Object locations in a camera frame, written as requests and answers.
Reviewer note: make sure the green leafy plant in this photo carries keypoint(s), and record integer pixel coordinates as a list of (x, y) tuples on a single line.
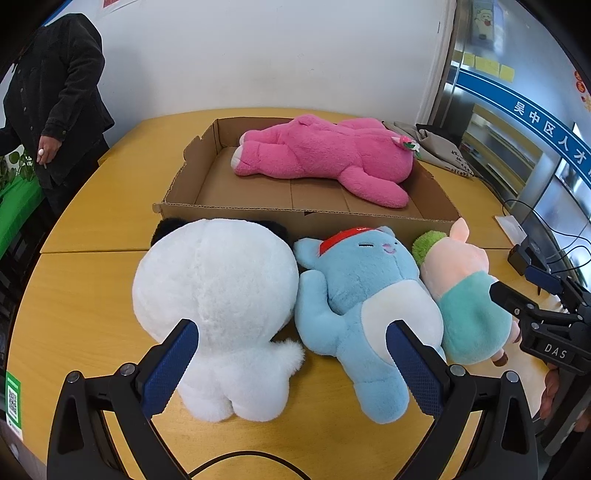
[(16, 166)]

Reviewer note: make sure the brown cardboard box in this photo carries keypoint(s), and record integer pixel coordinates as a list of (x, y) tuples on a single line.
[(258, 194)]

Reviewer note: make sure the blue plush toy red headband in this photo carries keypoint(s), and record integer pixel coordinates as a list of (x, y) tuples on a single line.
[(360, 295)]

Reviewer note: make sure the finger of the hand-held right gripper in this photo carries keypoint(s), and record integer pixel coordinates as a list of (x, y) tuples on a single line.
[(510, 297), (542, 277)]

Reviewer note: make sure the cartoon wall poster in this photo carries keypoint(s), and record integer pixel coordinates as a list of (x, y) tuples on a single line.
[(482, 21)]

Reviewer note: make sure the green cloth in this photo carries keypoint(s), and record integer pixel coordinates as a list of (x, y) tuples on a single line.
[(16, 217)]

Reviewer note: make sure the white plush toy black ears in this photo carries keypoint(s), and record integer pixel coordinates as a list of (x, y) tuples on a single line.
[(217, 295)]

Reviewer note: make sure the pink pig plush toy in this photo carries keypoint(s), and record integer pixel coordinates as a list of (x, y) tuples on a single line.
[(461, 304)]

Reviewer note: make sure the person's right hand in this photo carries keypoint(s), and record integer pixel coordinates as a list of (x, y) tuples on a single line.
[(550, 394)]

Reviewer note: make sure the pink plush bear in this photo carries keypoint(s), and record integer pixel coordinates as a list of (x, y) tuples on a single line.
[(318, 152)]

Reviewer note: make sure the black device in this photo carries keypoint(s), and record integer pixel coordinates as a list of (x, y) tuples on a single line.
[(526, 256)]

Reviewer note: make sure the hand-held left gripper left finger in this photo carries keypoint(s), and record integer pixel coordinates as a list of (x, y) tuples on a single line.
[(170, 367)]

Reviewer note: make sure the white paper sheet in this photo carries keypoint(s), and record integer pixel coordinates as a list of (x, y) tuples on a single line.
[(510, 227)]

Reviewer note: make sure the red window decoration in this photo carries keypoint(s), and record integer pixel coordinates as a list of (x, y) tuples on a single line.
[(584, 90)]

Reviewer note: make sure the green code sticker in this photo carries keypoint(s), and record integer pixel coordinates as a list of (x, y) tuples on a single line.
[(14, 401)]

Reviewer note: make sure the blue wall banner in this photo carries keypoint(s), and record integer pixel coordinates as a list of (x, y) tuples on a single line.
[(517, 108)]

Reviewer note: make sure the beige cloth bag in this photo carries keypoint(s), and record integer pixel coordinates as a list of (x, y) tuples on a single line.
[(438, 150)]

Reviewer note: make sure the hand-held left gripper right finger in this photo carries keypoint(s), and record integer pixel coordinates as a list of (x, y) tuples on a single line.
[(414, 367)]

